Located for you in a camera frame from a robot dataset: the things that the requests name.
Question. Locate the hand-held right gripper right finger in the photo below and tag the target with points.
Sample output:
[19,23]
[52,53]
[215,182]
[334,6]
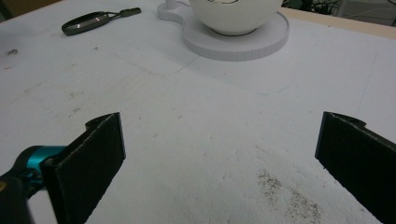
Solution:
[358,161]

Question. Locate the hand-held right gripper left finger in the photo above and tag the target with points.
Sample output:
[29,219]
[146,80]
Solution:
[87,168]

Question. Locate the dark metal key fob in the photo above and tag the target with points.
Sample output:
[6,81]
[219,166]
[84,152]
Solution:
[90,22]

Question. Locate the white round stand base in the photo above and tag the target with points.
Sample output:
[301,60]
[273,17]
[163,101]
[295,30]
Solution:
[236,45]

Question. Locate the white round bowl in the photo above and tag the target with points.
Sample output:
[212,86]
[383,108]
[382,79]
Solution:
[235,14]

